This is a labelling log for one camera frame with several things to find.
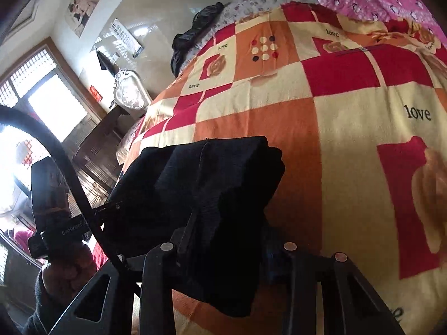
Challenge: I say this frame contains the wall calendar poster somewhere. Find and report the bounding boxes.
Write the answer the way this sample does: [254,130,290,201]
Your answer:
[110,18,144,58]

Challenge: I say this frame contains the black cable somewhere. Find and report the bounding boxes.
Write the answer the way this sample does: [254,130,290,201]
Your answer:
[0,106,140,297]

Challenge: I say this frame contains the dark cloth on wall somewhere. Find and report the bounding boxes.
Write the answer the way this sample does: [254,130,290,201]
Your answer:
[97,51,116,75]

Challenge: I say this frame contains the white chair with lace cover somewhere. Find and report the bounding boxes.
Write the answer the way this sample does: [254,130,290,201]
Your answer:
[113,70,151,112]

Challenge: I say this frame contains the person's left hand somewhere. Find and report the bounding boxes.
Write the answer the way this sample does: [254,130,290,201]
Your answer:
[37,241,98,308]

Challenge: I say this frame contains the wooden lattice window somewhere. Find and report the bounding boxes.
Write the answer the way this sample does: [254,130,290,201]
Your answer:
[0,37,109,217]

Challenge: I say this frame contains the portrait wall poster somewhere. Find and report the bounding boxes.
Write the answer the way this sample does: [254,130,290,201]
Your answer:
[66,0,103,39]

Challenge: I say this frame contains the printed checkered blanket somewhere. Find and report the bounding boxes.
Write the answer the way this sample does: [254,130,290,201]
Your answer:
[115,2,447,335]

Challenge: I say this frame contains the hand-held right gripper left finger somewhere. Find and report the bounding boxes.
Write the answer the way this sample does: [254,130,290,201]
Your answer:
[49,211,199,335]

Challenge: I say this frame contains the person's left forearm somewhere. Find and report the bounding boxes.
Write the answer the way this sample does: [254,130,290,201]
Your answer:
[21,276,75,335]

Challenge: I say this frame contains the dark wooden dresser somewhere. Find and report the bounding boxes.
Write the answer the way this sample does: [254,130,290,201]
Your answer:
[72,105,147,210]

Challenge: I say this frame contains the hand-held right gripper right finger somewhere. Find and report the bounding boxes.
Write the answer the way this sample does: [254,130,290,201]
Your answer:
[263,230,406,335]

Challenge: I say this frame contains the black shiny cloth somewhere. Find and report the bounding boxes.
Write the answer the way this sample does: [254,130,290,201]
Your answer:
[170,2,224,76]

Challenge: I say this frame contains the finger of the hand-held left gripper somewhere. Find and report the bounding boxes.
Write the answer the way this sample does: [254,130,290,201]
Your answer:
[91,200,123,219]

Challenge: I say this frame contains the black pants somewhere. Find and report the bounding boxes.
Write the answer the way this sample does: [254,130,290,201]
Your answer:
[105,136,286,318]

